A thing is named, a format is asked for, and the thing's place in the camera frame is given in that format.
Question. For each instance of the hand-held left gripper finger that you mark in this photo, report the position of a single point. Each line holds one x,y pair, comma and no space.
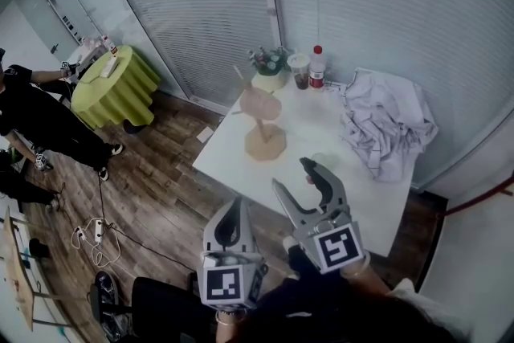
209,233
249,233

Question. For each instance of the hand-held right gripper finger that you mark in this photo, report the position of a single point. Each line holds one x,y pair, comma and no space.
287,209
337,189

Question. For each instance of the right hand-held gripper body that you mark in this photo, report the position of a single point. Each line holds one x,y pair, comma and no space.
337,249

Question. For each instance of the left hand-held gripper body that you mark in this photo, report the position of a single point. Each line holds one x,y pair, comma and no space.
225,285

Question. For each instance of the pale green cup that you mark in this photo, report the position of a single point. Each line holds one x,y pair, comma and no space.
331,160

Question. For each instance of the wooden cup stand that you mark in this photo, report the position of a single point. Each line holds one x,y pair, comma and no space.
265,146

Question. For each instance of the pink translucent cup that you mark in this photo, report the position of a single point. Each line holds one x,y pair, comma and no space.
261,104

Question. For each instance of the person's left forearm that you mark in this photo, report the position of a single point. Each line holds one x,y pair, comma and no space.
227,331

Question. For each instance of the person's right forearm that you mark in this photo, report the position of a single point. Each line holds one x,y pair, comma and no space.
369,279

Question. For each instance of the plastic cup with dark drink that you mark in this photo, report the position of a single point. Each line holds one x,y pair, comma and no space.
300,78

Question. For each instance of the person's white shoe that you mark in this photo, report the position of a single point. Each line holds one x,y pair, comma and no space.
289,243

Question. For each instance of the person's dark trousers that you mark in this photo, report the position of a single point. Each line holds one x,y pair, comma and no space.
317,293

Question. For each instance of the black office chair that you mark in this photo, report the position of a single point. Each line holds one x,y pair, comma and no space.
160,305

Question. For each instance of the crumpled white shirt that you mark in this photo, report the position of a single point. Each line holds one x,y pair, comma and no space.
385,124

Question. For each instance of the person's white sleeve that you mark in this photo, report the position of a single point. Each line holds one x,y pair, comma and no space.
429,309

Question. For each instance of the white power strip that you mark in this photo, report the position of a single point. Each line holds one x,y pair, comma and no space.
98,229
79,233

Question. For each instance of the red-capped plastic bottle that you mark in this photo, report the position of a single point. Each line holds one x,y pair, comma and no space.
317,72

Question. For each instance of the black wheeled chair base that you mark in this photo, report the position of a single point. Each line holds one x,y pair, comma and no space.
105,289

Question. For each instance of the black round table base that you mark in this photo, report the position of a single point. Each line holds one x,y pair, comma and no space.
134,127

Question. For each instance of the red coat rack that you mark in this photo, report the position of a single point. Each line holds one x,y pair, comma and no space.
478,198

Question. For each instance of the potted flowers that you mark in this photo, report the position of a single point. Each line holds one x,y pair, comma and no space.
269,62

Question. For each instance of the green tablecloth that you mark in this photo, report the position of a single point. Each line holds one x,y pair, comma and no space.
116,96

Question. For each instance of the grey window blinds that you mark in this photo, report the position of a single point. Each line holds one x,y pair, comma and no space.
401,4
192,12

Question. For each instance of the wooden board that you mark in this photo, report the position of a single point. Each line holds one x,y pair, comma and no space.
16,273

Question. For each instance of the small red-label bottle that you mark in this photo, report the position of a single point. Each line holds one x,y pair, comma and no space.
111,49

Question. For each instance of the white side table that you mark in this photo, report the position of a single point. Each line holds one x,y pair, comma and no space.
86,52

